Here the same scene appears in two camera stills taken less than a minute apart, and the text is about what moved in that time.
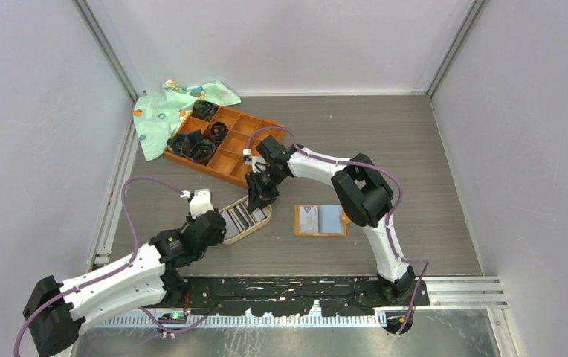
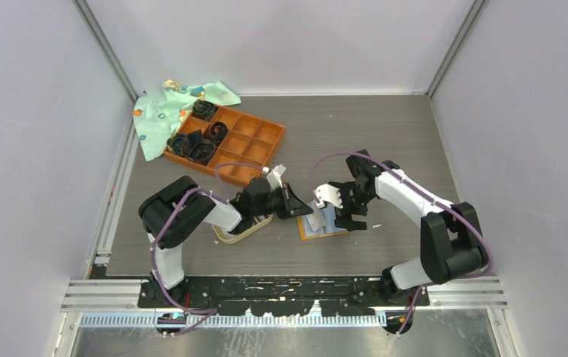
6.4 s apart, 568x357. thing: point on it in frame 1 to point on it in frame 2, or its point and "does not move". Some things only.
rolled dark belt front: [197, 149] does not move
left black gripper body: [218, 240] to [276, 203]
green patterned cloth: [157, 114] does not move
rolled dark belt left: [175, 143] does not move
